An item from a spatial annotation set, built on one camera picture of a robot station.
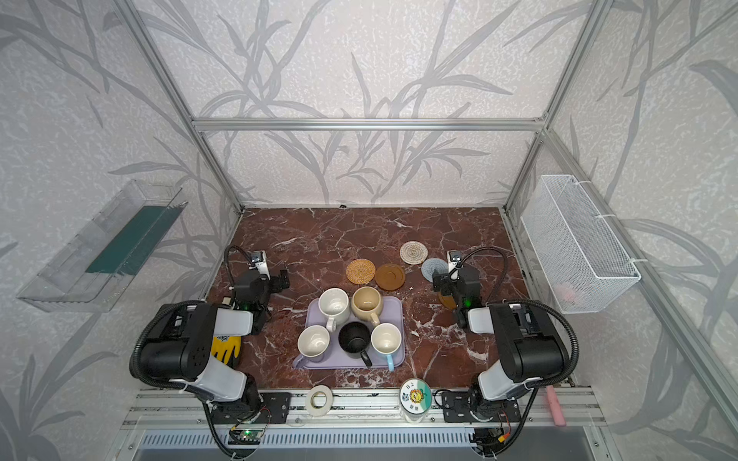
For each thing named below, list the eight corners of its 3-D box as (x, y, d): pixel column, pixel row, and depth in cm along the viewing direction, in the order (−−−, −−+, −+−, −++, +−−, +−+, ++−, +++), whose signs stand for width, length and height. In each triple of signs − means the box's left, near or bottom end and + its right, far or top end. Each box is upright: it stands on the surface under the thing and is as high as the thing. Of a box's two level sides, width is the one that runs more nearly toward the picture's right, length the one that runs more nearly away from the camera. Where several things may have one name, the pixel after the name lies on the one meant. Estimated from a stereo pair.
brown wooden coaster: (375, 290, 98) (374, 287, 97) (375, 267, 104) (375, 263, 103) (405, 290, 98) (405, 287, 97) (404, 267, 104) (404, 263, 103)
